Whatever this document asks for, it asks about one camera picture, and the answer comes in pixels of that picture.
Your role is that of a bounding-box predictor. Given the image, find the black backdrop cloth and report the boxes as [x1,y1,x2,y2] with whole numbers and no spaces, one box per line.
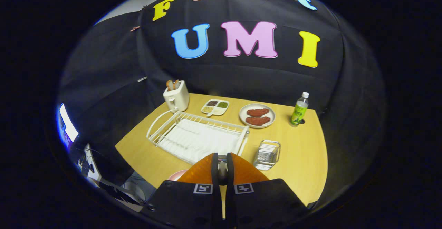
[57,0,386,202]

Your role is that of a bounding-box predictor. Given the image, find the computer monitor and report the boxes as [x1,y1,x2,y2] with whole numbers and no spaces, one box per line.
[56,102,80,150]

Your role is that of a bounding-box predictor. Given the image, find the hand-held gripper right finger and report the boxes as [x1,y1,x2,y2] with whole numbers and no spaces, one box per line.
[225,152,310,228]

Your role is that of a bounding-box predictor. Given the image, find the metal wire basket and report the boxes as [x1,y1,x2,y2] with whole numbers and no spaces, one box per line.
[253,140,281,171]

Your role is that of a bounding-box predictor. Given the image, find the white wire dish rack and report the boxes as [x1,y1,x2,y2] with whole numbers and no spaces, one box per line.
[146,108,250,165]

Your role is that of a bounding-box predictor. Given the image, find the wooden handle metal spoon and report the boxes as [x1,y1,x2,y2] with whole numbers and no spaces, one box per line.
[218,155,228,187]

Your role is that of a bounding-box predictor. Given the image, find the white divided seasoning tray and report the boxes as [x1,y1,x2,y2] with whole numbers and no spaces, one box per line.
[201,99,230,116]

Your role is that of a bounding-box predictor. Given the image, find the white ribbed drain tray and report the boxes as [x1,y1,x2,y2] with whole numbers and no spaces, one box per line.
[161,118,244,164]

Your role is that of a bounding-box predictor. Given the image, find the white toaster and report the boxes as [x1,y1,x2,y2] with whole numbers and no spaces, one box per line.
[163,80,190,113]

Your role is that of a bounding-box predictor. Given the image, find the green label drink bottle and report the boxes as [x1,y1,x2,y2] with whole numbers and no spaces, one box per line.
[290,92,310,127]

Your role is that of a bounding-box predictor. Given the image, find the beige round dish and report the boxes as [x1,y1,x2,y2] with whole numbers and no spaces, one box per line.
[239,104,276,129]

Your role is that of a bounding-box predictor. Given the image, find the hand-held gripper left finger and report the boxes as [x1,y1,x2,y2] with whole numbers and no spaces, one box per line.
[140,152,223,228]

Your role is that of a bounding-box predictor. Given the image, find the pink plate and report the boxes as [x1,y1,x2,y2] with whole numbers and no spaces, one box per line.
[168,169,189,182]

